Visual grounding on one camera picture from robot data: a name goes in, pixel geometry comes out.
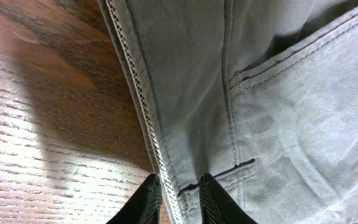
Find grey shorts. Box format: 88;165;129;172
99;0;358;223

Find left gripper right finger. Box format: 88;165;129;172
199;173;257;224

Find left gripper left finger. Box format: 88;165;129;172
106;174;162;224

